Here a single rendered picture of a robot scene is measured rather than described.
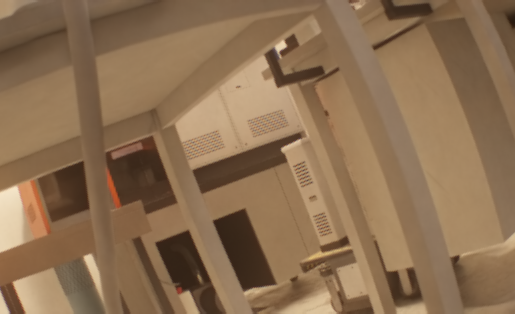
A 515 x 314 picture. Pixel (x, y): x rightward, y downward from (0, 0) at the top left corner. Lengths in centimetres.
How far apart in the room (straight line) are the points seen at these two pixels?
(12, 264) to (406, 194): 156
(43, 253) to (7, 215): 187
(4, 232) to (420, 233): 335
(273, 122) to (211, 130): 36
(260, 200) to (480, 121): 187
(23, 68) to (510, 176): 131
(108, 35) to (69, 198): 158
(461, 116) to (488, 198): 23
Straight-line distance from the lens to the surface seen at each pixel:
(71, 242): 229
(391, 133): 103
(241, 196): 325
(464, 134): 162
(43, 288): 409
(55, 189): 240
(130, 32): 88
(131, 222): 236
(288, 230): 334
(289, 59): 186
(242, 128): 342
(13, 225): 410
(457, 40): 170
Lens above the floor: 56
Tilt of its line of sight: 3 degrees up
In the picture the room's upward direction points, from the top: 22 degrees counter-clockwise
